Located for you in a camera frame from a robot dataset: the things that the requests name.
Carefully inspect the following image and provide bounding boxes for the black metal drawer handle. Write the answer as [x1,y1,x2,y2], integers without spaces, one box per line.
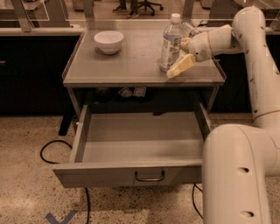
[134,171,165,182]

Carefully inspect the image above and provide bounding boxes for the grey metal cabinet table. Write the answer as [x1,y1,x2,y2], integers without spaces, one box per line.
[64,19,225,115]

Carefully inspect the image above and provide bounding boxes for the small lying plastic bottle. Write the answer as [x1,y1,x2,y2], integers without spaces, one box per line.
[181,22,200,38]

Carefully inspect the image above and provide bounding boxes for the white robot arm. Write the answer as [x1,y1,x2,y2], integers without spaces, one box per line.
[167,6,280,224]

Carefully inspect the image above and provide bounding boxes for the black floor cable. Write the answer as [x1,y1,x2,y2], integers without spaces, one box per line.
[191,183,204,220]
[39,139,92,224]

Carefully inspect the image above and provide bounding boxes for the open grey top drawer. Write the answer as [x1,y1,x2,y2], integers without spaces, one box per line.
[53,105,211,188]

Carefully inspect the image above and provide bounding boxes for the black office chair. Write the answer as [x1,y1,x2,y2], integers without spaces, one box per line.
[136,0,164,16]

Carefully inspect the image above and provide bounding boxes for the clear blue-label water bottle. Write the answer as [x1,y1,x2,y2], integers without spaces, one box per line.
[160,13,183,72]

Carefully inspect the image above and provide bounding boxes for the white ceramic bowl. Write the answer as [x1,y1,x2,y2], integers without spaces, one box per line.
[94,31,124,55]

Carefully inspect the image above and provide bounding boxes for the person's feet in background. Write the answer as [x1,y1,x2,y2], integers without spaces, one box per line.
[112,0,139,19]

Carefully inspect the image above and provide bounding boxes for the white horizontal rail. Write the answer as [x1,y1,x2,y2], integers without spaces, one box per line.
[0,27,84,37]

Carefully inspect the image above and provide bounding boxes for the black floor cable right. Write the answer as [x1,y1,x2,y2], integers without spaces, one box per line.
[191,183,204,220]

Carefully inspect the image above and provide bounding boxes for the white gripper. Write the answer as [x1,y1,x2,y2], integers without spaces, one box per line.
[166,24,232,78]

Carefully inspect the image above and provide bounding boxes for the blue tape floor marker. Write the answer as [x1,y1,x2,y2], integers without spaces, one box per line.
[45,210,77,224]

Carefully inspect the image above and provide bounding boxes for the black floor cable left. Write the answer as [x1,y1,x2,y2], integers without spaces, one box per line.
[39,139,92,224]

